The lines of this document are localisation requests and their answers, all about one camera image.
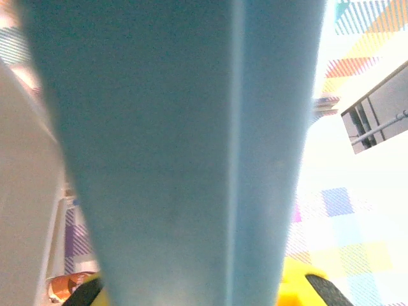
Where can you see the blue plastic box lid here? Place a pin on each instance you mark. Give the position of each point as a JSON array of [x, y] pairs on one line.
[[175, 143]]

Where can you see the clear plastic storage box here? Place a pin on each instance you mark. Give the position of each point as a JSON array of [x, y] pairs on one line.
[[28, 175]]

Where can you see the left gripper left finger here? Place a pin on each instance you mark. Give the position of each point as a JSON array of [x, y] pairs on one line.
[[87, 291]]

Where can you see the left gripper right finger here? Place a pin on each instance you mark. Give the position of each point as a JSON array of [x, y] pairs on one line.
[[303, 287]]

